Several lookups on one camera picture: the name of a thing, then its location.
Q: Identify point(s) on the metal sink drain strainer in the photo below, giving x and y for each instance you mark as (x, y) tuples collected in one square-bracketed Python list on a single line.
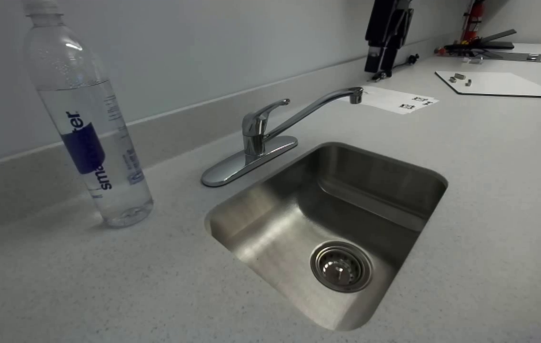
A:
[(341, 268)]

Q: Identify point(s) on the black metal bar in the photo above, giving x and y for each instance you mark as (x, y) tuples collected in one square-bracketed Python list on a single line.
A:
[(482, 43)]

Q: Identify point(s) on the chrome sink faucet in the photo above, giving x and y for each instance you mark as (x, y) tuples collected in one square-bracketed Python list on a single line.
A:
[(254, 136)]

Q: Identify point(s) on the red clamp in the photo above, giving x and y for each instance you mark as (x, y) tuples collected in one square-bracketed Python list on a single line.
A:
[(473, 20)]

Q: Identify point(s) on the clear plastic water bottle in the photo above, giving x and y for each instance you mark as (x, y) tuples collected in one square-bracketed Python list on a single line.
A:
[(90, 146)]

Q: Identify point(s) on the white board with markers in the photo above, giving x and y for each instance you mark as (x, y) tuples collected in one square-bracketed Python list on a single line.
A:
[(505, 85)]

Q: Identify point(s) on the stainless steel sink basin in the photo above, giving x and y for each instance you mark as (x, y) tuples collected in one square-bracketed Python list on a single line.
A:
[(296, 216)]

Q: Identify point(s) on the grey metal bar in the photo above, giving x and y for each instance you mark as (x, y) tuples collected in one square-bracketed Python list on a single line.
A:
[(511, 56)]

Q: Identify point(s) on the white paper with markers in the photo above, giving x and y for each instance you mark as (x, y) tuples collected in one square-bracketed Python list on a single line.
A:
[(397, 100)]

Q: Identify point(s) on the black camera stand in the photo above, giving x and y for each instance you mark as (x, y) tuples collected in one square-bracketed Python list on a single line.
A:
[(385, 31)]

